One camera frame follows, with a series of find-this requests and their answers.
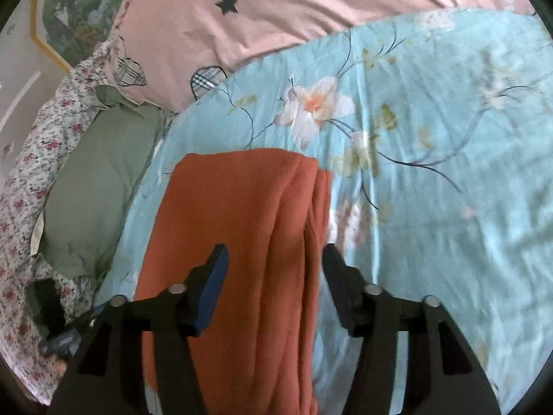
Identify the gold framed landscape painting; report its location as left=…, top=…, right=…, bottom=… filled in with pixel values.
left=30, top=0, right=123, bottom=72

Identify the pink quilt with plaid hearts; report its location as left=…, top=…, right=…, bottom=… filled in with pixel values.
left=106, top=0, right=532, bottom=111

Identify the olive green pillow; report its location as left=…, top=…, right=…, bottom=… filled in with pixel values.
left=37, top=85, right=174, bottom=279

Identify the rust orange cloth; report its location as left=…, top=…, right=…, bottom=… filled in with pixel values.
left=135, top=148, right=332, bottom=414

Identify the black object on bedsheet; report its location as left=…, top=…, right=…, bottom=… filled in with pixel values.
left=25, top=279, right=82, bottom=359

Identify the white red floral bedsheet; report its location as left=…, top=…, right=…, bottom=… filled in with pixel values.
left=1, top=42, right=111, bottom=405

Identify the light blue floral blanket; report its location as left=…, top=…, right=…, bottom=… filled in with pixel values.
left=96, top=9, right=552, bottom=413

